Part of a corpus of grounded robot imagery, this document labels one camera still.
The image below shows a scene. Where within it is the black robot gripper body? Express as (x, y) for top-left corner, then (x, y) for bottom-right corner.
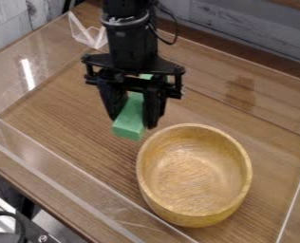
(81, 15), (188, 101)

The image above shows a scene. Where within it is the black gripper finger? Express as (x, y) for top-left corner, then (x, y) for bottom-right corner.
(97, 69), (129, 121)
(142, 86), (166, 129)

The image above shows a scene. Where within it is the green rectangular block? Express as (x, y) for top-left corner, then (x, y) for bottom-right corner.
(111, 73), (155, 142)

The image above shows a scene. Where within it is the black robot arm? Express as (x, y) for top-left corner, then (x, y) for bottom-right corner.
(82, 0), (186, 129)

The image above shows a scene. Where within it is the brown wooden bowl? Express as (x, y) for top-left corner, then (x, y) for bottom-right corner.
(137, 123), (253, 228)

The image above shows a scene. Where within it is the black metal frame bracket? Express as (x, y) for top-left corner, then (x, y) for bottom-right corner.
(14, 211), (62, 243)

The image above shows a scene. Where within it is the black cable loop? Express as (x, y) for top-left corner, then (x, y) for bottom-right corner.
(0, 210), (27, 243)

